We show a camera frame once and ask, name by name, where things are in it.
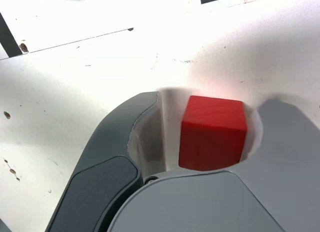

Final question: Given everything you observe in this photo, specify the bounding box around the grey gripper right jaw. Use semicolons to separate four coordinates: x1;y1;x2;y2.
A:
107;98;320;232

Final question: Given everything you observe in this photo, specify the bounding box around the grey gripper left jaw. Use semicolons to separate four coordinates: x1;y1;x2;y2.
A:
46;91;168;232

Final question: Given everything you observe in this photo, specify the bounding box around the red cube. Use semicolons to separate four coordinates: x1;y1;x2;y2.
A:
178;95;248;172

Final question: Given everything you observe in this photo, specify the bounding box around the black tape strip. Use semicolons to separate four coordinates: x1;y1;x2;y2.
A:
0;13;22;58

